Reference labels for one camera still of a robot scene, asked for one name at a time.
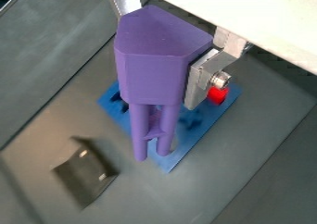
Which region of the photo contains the blue shape sorter block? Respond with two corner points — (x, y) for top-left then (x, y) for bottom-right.
(98, 82), (242, 173)

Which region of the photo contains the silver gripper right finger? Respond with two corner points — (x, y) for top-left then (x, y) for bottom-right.
(183, 27), (251, 110)

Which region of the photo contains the purple three prong object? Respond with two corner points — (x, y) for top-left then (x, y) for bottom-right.
(114, 6), (211, 161)

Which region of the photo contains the red block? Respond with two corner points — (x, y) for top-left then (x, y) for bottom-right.
(207, 87), (229, 105)

